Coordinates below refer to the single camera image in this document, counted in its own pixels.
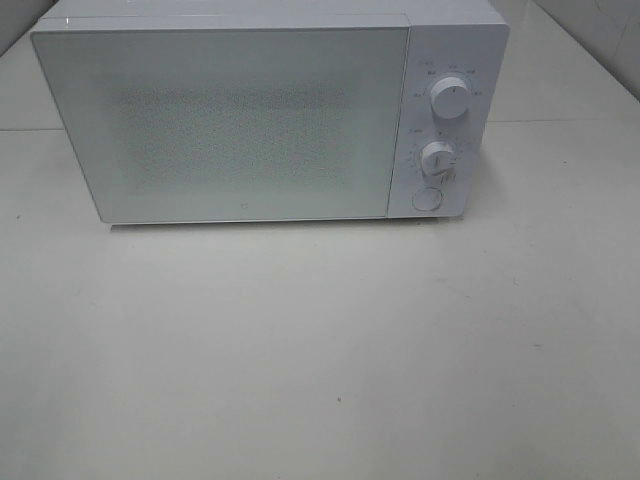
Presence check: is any round door release button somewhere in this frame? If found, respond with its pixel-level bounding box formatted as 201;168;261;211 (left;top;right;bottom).
412;187;443;212

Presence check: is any white timer knob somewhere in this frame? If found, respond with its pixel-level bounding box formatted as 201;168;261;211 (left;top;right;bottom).
419;141;457;176

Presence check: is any white microwave door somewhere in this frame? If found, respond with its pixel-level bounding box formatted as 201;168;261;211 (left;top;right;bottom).
32;28;408;224

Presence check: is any white microwave oven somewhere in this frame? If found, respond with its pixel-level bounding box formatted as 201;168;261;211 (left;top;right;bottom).
30;1;510;223

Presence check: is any white upper microwave knob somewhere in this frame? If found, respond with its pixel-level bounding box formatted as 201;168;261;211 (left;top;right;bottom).
429;74;471;120

